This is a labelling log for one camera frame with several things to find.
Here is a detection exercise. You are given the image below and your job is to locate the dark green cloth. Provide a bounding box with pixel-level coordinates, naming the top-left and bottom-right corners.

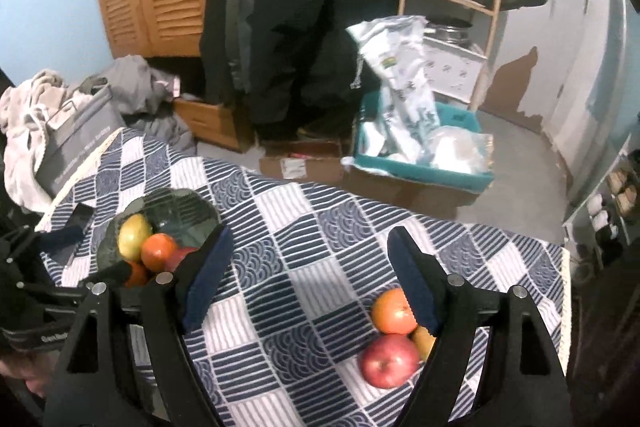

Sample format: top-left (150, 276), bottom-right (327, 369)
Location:
top-left (570, 247), bottom-right (640, 427)

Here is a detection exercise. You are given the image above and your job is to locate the white printed rice bag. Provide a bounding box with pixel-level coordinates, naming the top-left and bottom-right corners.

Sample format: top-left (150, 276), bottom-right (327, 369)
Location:
top-left (346, 14), bottom-right (441, 158)

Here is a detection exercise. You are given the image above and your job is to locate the white lattice basket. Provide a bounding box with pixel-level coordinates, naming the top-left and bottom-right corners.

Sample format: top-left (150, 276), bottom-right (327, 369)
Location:
top-left (422, 42), bottom-right (488, 104)

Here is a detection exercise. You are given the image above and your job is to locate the steel steamer pot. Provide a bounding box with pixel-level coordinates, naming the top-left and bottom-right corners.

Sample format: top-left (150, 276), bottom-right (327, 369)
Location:
top-left (425, 18), bottom-right (473, 45)

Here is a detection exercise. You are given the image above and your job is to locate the grey fabric storage bag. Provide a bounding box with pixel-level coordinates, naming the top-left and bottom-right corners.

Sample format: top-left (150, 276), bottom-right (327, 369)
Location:
top-left (35, 84), bottom-right (128, 200)

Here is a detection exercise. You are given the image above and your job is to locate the blue white patterned tablecloth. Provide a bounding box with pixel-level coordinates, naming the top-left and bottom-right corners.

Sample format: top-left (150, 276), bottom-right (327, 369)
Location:
top-left (37, 127), bottom-right (573, 427)

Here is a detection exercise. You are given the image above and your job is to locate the red apple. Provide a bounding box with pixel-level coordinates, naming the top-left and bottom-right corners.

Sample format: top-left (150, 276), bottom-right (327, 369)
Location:
top-left (358, 334), bottom-right (423, 389)
top-left (164, 247), bottom-right (201, 272)

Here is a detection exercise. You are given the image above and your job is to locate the grey jacket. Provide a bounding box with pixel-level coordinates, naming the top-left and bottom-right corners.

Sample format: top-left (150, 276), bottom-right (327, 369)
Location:
top-left (225, 0), bottom-right (273, 92)

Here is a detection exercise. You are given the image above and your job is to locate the black phone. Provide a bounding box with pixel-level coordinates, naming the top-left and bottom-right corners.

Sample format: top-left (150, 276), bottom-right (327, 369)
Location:
top-left (64, 203), bottom-right (96, 233)

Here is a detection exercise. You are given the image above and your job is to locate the dark glass bowl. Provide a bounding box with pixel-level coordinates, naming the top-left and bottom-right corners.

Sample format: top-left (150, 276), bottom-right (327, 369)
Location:
top-left (96, 188), bottom-right (222, 288)

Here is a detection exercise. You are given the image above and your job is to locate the small cardboard box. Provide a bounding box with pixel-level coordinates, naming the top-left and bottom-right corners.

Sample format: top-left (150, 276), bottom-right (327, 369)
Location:
top-left (258, 139), bottom-right (351, 182)

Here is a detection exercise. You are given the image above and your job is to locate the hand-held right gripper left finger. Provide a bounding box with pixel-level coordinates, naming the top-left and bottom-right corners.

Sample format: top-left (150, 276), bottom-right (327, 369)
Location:
top-left (44, 224), bottom-right (235, 427)

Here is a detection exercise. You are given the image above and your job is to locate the black hooded coat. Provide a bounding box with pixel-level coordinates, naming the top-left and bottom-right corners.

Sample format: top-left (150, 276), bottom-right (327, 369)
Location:
top-left (199, 0), bottom-right (405, 140)

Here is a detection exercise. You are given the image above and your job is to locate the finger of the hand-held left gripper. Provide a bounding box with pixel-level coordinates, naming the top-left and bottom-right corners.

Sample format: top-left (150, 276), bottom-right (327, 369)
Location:
top-left (85, 259), bottom-right (132, 290)
top-left (35, 227), bottom-right (86, 249)

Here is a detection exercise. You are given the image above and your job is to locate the wooden drawer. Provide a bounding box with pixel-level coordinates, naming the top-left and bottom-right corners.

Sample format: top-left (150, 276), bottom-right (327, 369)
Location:
top-left (172, 97), bottom-right (256, 152)

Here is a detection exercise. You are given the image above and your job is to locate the large cardboard box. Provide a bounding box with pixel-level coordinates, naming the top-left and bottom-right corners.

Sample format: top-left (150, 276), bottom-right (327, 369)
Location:
top-left (342, 162), bottom-right (476, 212)

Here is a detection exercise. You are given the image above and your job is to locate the green red mango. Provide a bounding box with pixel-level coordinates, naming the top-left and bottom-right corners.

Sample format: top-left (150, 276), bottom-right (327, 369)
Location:
top-left (410, 326), bottom-right (437, 360)

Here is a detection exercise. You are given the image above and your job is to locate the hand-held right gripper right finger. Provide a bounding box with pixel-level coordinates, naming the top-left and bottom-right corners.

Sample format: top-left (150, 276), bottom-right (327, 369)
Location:
top-left (387, 227), bottom-right (571, 427)

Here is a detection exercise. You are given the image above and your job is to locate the orange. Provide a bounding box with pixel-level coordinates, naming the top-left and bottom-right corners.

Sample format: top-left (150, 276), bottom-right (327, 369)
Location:
top-left (140, 233), bottom-right (179, 271)
top-left (372, 288), bottom-right (418, 335)

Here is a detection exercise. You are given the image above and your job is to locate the teal plastic bin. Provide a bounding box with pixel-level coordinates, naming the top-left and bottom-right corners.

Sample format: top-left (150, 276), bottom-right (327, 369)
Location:
top-left (351, 91), bottom-right (496, 194)

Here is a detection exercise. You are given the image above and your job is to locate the person's left hand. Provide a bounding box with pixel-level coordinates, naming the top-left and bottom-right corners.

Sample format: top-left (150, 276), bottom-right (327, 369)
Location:
top-left (0, 349), bottom-right (53, 400)

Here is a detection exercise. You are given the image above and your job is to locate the white door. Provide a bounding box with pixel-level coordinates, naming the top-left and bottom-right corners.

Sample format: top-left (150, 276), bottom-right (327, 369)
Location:
top-left (542, 0), bottom-right (618, 168)

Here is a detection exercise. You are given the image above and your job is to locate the beige fleece robe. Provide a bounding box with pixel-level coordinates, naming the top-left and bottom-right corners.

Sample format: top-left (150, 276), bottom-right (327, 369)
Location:
top-left (0, 68), bottom-right (83, 212)

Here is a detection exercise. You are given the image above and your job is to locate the small tangerine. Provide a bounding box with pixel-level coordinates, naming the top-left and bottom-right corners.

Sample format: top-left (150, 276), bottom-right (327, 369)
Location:
top-left (122, 260), bottom-right (149, 288)

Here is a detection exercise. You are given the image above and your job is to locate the grey shoe rack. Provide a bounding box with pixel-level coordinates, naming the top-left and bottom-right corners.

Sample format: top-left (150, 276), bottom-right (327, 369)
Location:
top-left (562, 132), bottom-right (640, 273)

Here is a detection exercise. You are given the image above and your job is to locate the clear plastic bag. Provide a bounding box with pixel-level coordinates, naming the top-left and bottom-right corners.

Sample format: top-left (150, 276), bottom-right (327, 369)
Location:
top-left (425, 124), bottom-right (493, 175)

